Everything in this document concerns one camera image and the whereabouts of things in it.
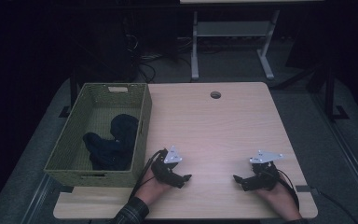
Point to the person's left hand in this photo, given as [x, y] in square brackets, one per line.
[150, 189]

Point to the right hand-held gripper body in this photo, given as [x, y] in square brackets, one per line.
[265, 175]

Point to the person's right hand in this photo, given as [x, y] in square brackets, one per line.
[281, 199]

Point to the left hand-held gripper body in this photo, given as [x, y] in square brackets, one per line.
[161, 172]

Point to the white metal desk frame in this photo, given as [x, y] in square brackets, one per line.
[231, 28]

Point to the metal floor rail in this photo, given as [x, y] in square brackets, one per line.
[37, 199]
[348, 155]

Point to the grey tape strip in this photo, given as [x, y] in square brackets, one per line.
[303, 188]

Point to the black metal stand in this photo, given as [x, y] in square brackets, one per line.
[329, 90]
[72, 93]

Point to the dark navy cloth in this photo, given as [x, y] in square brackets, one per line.
[112, 149]

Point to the green woven basket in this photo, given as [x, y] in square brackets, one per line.
[74, 140]

